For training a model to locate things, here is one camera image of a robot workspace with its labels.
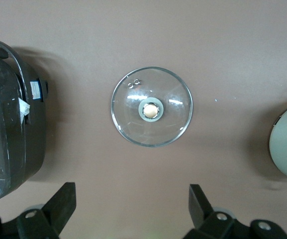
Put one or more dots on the steel cooking pot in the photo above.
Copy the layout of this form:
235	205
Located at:
285	144

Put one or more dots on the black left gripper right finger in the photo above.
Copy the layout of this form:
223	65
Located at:
203	216

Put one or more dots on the black rice cooker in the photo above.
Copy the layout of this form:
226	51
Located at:
6	124

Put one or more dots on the glass pot lid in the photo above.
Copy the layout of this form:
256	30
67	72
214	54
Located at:
133	124

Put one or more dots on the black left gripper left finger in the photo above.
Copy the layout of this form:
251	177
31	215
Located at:
56	209

